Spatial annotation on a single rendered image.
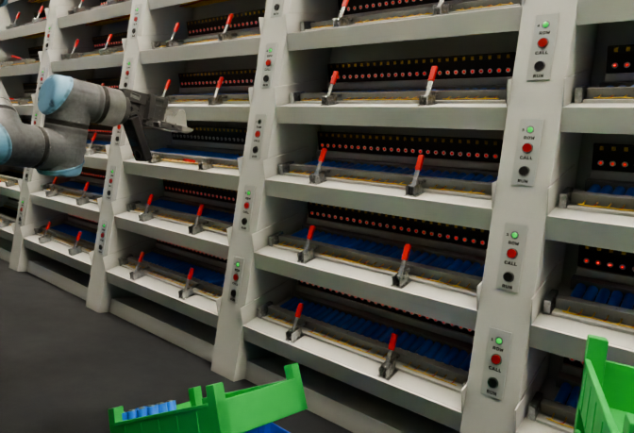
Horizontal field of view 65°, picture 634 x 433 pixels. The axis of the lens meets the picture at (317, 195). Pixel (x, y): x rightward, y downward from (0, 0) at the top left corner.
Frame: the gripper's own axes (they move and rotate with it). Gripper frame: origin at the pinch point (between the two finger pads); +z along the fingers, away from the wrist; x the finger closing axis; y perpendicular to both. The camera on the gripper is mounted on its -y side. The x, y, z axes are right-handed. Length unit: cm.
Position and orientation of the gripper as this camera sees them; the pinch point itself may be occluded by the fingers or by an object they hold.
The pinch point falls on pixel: (184, 131)
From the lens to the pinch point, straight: 142.8
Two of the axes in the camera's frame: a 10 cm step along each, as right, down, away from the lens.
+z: 6.1, 0.7, 7.9
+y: 1.3, -9.9, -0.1
